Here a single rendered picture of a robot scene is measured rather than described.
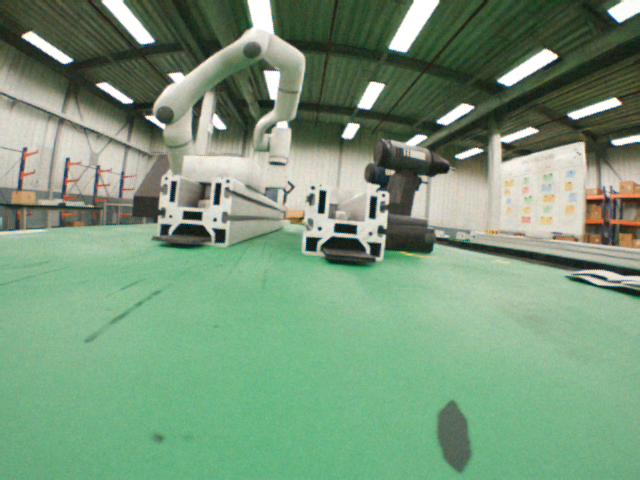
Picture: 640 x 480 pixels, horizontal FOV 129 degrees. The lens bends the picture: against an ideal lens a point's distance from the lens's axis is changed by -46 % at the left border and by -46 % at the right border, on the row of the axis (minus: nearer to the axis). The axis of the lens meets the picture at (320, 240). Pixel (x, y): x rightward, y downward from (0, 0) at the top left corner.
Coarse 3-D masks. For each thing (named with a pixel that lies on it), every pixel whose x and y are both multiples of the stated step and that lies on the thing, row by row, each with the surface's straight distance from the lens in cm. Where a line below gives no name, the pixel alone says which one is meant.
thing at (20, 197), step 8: (16, 192) 602; (24, 192) 594; (32, 192) 608; (16, 200) 599; (24, 200) 595; (32, 200) 609; (288, 216) 324; (296, 216) 324; (64, 224) 690; (72, 224) 672; (80, 224) 688
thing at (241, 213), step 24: (168, 192) 38; (192, 192) 42; (216, 192) 37; (240, 192) 39; (168, 216) 38; (192, 216) 40; (216, 216) 35; (240, 216) 45; (264, 216) 63; (216, 240) 36; (240, 240) 42
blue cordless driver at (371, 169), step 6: (366, 168) 81; (372, 168) 78; (378, 168) 78; (366, 174) 80; (372, 174) 77; (378, 174) 78; (384, 174) 78; (390, 174) 79; (366, 180) 79; (372, 180) 79; (378, 180) 78; (384, 180) 79; (384, 186) 80
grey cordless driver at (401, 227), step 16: (384, 144) 57; (400, 144) 58; (384, 160) 56; (400, 160) 57; (416, 160) 58; (432, 160) 61; (400, 176) 57; (416, 176) 59; (432, 176) 63; (400, 192) 57; (400, 208) 57; (400, 224) 55; (416, 224) 57; (400, 240) 55; (416, 240) 56; (432, 240) 58
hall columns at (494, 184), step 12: (216, 84) 823; (216, 96) 836; (204, 108) 802; (204, 120) 788; (492, 120) 970; (204, 132) 777; (492, 132) 971; (204, 144) 767; (492, 144) 958; (492, 156) 947; (492, 168) 937; (492, 180) 929; (492, 192) 921; (492, 204) 891; (492, 216) 887; (492, 228) 888
